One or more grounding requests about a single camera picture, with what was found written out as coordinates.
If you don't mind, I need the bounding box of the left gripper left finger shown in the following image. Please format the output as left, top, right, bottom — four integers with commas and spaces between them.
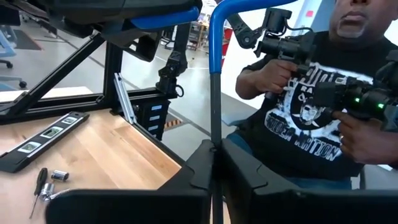
45, 139, 216, 224

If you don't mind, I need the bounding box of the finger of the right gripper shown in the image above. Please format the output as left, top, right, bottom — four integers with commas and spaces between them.
102, 26, 162, 62
46, 0, 203, 26

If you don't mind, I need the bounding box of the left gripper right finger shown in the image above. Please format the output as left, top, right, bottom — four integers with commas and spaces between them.
220, 138, 398, 224

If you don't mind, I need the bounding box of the black leader arm link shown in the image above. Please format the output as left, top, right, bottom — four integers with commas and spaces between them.
226, 12, 269, 50

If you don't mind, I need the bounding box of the blue office chair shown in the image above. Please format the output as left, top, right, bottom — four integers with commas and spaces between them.
0, 24, 28, 90

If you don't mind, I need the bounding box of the person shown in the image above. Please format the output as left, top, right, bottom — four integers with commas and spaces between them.
226, 0, 398, 191

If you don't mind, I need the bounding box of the black drawer unit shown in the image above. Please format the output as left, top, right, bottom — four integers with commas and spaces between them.
136, 99, 171, 141

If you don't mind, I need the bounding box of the yellow black hazard tape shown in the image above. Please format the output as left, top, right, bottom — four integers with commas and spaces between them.
164, 119, 184, 129

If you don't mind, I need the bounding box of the large chrome socket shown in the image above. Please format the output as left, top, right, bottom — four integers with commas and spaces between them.
50, 169, 70, 182
39, 182, 71, 202

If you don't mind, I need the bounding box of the person's hand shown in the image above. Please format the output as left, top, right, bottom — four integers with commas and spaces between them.
262, 58, 300, 95
331, 110, 398, 166

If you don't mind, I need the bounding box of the short black screwdriver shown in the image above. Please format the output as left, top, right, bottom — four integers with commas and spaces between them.
29, 167, 49, 219

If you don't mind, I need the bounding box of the black spirit level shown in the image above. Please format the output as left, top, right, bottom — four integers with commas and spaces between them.
0, 111, 91, 174

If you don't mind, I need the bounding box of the black aluminium table frame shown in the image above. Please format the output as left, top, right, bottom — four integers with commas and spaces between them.
0, 32, 187, 166

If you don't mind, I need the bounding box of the silver metal rail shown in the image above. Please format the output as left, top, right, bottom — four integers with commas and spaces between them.
113, 72, 138, 125

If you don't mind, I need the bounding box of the black leader arm handle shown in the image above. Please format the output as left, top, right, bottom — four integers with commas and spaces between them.
312, 49, 398, 133
254, 6, 317, 77

